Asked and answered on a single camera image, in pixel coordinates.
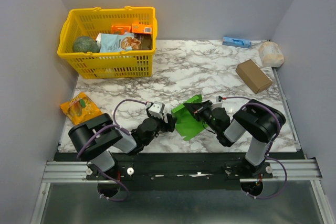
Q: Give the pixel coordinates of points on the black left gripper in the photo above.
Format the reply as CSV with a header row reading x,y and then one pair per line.
x,y
171,121

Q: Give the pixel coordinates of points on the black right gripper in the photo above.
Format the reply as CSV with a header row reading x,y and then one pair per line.
x,y
200,110

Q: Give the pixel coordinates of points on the green paper box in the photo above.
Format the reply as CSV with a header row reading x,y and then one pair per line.
x,y
186,125

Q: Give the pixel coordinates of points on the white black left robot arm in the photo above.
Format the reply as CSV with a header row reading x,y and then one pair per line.
x,y
92,139

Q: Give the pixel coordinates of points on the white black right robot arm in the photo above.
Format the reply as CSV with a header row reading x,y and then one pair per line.
x,y
261,121

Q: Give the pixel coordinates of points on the brown cardboard box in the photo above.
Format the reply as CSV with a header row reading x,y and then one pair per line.
x,y
253,76

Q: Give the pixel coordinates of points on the light blue carton box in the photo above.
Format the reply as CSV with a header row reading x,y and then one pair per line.
x,y
235,42

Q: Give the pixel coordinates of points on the orange barcode box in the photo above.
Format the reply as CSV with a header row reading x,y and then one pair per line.
x,y
138,28

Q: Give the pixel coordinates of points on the orange snack box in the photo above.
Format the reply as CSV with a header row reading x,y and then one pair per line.
x,y
120,30

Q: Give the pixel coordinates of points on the beige wrapped paper bag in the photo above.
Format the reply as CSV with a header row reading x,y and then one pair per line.
x,y
271,55

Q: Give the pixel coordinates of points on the orange candy bag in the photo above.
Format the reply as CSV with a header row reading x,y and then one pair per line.
x,y
80,109

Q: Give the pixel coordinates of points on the light blue snack pouch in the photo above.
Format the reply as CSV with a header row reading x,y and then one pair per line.
x,y
117,43

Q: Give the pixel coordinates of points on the green round melon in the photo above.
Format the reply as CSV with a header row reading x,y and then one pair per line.
x,y
85,44

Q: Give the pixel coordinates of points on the yellow plastic shopping basket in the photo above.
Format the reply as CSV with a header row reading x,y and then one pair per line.
x,y
93,21

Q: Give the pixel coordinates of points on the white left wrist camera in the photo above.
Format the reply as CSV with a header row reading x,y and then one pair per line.
x,y
155,109

